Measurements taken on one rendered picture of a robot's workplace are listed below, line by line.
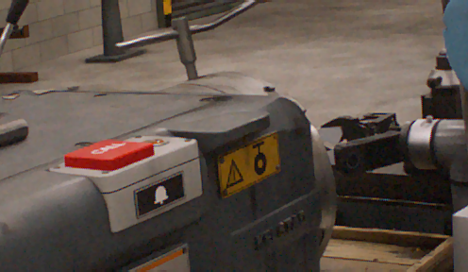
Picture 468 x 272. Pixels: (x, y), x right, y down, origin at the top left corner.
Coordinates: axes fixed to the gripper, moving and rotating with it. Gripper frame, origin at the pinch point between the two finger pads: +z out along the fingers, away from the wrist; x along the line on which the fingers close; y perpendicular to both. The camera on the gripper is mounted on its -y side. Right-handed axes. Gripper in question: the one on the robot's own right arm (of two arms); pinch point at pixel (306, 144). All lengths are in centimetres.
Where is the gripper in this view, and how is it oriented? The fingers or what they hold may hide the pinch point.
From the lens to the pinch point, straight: 182.7
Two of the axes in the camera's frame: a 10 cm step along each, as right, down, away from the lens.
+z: -7.6, -0.2, 6.5
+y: 6.3, -2.8, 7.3
